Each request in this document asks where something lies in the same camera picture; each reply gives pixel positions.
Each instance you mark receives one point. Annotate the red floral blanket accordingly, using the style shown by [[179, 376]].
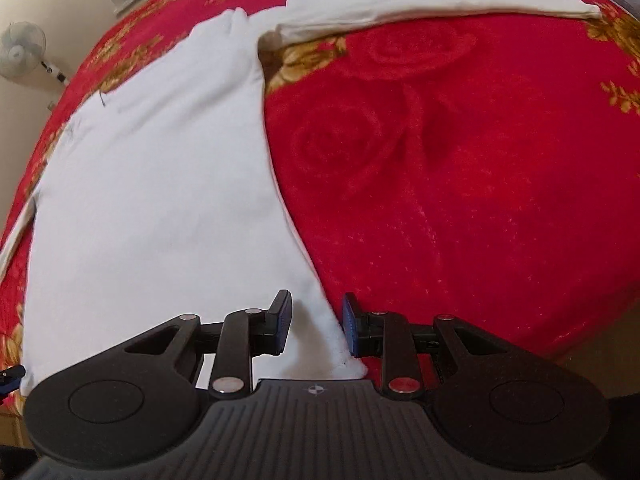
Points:
[[450, 185]]

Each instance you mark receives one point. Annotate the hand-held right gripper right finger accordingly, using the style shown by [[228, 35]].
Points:
[[349, 327]]

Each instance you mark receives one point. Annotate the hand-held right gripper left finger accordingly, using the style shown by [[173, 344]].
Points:
[[284, 322]]

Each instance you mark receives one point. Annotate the white standing fan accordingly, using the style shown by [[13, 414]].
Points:
[[20, 50]]

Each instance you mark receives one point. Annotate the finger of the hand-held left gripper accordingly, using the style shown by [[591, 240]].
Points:
[[11, 376]]

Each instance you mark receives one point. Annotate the white long-sleeve shirt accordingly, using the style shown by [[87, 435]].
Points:
[[150, 185]]

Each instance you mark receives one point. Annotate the white window ledge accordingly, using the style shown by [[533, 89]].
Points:
[[137, 1]]

